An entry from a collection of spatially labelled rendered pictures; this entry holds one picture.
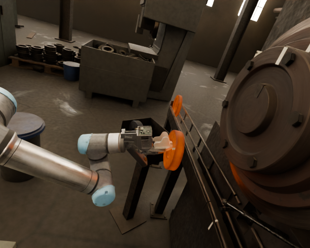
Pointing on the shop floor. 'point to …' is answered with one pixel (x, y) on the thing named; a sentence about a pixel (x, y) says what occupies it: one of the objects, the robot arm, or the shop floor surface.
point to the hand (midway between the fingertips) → (174, 145)
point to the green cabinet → (1, 33)
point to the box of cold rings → (114, 72)
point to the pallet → (45, 57)
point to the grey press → (167, 40)
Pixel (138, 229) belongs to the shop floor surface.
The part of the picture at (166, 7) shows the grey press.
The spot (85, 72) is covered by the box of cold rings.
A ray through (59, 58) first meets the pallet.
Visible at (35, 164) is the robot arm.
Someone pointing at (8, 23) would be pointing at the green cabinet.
